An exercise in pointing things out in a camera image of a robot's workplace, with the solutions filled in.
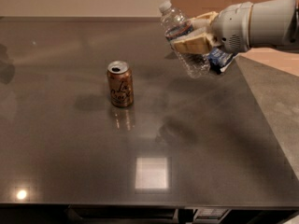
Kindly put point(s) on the blue crumpled snack bag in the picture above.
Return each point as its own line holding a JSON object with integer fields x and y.
{"x": 220, "y": 60}

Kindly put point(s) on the clear plastic water bottle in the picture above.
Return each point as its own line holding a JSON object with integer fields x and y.
{"x": 176, "y": 24}

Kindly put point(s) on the drawer unit under table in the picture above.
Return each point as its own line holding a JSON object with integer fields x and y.
{"x": 174, "y": 215}

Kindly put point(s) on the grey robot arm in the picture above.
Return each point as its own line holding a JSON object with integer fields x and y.
{"x": 273, "y": 24}

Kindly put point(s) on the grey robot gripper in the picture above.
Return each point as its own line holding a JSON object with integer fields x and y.
{"x": 231, "y": 27}

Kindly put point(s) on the orange LaCroix soda can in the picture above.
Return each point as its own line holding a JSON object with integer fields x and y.
{"x": 120, "y": 82}

